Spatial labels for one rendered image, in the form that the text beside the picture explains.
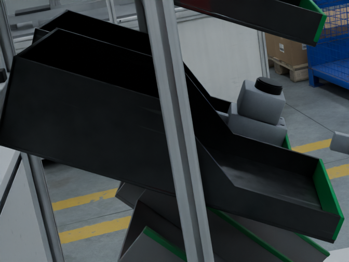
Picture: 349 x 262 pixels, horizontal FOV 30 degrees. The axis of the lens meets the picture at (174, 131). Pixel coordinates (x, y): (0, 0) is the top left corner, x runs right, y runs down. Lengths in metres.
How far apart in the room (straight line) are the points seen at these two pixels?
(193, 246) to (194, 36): 3.98
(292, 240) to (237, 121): 0.21
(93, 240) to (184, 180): 2.88
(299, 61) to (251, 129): 4.91
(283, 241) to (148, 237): 0.34
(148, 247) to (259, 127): 0.22
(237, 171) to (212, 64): 3.93
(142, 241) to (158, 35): 0.18
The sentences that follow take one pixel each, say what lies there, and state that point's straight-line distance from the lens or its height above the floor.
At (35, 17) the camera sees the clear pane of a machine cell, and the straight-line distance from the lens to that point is 4.31.
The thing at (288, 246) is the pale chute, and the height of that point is 1.04.
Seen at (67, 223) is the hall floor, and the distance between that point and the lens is 3.60.
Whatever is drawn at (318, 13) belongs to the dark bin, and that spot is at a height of 1.37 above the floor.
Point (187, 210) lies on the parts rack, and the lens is 0.49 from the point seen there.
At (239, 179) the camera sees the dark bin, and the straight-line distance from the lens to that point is 0.59.
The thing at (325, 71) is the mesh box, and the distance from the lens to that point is 5.21.
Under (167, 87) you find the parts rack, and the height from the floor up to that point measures 1.34.
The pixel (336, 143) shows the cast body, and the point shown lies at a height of 1.19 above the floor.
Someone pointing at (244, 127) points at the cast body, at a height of 1.23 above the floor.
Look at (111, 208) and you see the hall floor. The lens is 3.66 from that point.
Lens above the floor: 1.45
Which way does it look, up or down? 18 degrees down
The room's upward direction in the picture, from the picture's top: 9 degrees counter-clockwise
